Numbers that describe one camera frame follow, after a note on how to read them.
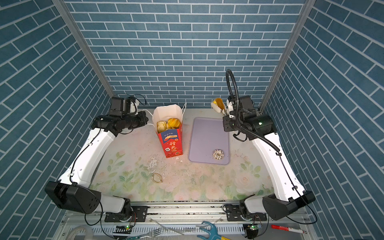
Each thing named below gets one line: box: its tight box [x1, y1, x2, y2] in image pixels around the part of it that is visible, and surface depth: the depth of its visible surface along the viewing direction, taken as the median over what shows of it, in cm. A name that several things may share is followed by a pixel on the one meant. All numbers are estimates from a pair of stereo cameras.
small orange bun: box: [211, 97, 226, 113], surface depth 80 cm
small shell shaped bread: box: [157, 120, 167, 134], surface depth 91 cm
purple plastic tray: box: [188, 117, 230, 165], surface depth 105 cm
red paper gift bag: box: [152, 104, 184, 158], surface depth 90 cm
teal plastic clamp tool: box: [197, 221, 232, 240], surface depth 69 cm
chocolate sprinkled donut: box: [212, 149, 225, 160], surface depth 95 cm
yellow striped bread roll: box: [167, 118, 181, 129], surface depth 93 cm
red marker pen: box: [271, 224, 304, 234], surface depth 71 cm
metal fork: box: [127, 227, 163, 240], surface depth 69 cm
